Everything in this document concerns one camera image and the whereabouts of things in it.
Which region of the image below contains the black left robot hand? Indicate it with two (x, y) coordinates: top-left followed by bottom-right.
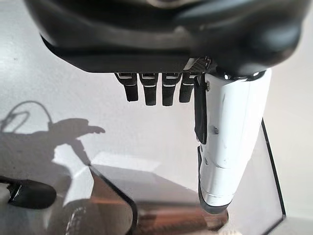
(23, 0), (303, 215)

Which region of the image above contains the dark brown glossy stool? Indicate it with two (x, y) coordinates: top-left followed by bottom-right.
(48, 164), (230, 235)

